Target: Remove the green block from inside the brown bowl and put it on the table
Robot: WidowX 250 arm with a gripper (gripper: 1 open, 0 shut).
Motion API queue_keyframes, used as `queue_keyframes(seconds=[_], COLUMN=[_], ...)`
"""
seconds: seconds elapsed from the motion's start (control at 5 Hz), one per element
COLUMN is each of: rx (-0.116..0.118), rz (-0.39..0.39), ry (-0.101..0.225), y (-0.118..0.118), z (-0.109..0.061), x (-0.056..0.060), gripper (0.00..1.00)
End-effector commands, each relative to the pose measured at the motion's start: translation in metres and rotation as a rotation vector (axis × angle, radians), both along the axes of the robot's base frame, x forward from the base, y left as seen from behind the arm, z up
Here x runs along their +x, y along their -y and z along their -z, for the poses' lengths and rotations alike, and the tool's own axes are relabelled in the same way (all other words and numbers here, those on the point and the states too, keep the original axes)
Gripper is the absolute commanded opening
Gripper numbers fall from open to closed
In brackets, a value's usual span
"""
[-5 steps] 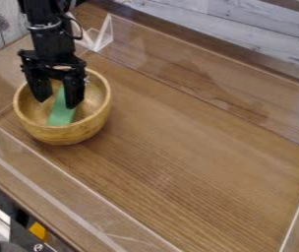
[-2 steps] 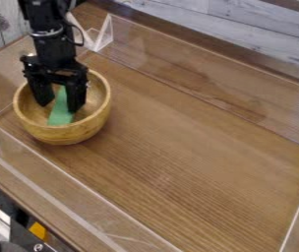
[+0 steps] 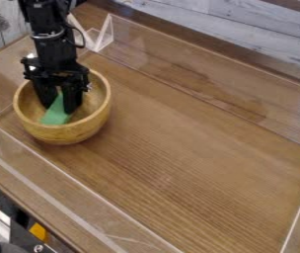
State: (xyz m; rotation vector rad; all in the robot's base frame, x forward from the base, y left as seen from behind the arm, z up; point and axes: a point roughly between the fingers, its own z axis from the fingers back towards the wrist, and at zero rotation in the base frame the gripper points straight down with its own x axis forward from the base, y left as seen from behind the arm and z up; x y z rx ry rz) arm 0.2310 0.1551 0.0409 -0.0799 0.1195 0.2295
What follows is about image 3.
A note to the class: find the brown wooden bowl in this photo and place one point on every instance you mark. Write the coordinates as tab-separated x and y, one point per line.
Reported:
84	123

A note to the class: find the clear acrylic tray wall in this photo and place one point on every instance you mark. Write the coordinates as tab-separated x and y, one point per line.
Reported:
76	215

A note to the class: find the yellow tag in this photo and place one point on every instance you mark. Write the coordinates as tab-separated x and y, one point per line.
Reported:
40	232

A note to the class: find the clear acrylic corner bracket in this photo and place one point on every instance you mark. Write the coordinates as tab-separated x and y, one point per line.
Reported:
94	39

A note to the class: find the green rectangular block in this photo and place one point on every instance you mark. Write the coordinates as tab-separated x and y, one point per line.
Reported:
54	115

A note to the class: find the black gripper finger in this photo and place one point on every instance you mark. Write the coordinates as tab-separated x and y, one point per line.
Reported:
45	91
72	96

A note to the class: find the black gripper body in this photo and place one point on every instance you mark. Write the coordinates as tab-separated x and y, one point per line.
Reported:
53	68

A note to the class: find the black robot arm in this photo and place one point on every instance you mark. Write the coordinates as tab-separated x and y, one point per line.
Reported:
46	15

